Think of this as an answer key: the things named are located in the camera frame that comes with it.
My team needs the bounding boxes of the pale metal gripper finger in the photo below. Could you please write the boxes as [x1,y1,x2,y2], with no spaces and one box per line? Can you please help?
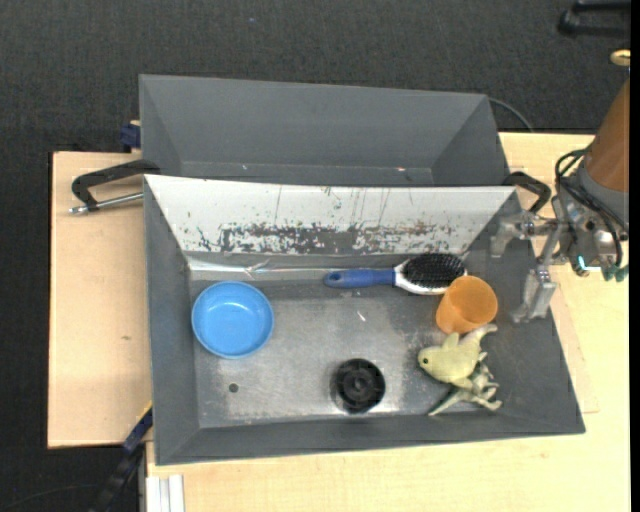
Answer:
[510,267,558,325]
[490,211,541,258]

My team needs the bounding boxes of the orange plastic cup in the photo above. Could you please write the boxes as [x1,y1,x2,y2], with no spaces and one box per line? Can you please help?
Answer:
[434,274,500,336]

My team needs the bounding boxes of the blue and white hairbrush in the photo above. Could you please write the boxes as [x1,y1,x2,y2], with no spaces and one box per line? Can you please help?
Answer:
[322,252,469,297]

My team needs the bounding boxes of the yellow toy bird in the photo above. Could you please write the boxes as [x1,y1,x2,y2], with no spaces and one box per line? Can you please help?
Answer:
[417,323,500,390]

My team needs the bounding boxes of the pale green toy dinosaur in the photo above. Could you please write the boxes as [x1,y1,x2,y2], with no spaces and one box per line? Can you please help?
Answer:
[427,362,504,417]

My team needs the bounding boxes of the black round disc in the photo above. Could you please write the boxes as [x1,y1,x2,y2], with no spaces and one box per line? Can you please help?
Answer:
[328,357,387,416]

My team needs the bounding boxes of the grey metal bin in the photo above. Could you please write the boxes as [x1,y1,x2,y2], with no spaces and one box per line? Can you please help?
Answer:
[138,73,587,467]

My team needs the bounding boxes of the blue bowl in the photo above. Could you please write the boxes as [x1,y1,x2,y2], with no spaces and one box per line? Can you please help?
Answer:
[190,280,276,361]

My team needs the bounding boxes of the flat brown cardboard board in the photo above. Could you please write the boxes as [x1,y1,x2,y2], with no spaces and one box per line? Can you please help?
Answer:
[47,149,156,450]

